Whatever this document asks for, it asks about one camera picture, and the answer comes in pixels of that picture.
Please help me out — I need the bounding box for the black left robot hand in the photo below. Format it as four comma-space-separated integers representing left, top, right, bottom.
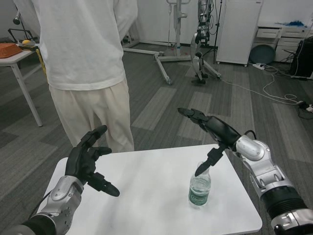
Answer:
65, 125, 120, 197

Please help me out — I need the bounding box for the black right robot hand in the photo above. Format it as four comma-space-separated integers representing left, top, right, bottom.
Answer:
177, 107, 242, 177

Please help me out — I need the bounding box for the clear green-label water bottle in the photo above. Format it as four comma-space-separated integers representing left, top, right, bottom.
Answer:
188, 160, 212, 207

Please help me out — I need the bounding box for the grey round disc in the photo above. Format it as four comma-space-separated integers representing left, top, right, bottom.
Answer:
249, 45, 276, 65

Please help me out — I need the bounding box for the black power adapter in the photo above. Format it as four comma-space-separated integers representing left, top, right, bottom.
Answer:
298, 100, 313, 112

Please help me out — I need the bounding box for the white panel cabinet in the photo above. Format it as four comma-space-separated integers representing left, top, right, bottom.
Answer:
215, 0, 264, 67

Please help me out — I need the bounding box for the white side table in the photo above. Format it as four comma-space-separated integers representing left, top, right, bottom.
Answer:
0, 44, 47, 127

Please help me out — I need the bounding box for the black computer tower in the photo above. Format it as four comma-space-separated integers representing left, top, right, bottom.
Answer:
289, 36, 313, 80

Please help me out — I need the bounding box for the black tripod stand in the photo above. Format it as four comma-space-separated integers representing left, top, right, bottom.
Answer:
202, 0, 224, 65

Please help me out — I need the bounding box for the person in white clothes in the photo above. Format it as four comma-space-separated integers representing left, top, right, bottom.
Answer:
12, 0, 138, 153

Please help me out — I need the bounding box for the white drawer cabinet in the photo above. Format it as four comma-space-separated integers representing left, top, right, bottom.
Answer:
251, 22, 313, 63

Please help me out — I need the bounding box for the hanging silver humanoid robot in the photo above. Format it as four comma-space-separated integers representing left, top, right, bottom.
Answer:
190, 0, 211, 86

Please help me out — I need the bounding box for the blue fuzzy bundle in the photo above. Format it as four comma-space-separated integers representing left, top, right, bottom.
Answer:
275, 21, 309, 27

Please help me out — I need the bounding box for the orange basket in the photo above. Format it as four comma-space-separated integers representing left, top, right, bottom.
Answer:
0, 43, 22, 59

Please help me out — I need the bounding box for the black desk lamp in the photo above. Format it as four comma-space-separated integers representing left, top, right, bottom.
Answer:
13, 3, 26, 40

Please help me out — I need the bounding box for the white floor cable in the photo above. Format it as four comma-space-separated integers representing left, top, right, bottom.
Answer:
220, 70, 304, 105

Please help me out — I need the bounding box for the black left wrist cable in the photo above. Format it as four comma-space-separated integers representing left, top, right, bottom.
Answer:
29, 193, 52, 218

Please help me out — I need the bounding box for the yellow hanging strap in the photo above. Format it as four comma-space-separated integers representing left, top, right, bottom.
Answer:
35, 47, 47, 79

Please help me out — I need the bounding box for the black metal frame tool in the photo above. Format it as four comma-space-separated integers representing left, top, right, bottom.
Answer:
8, 28, 40, 45

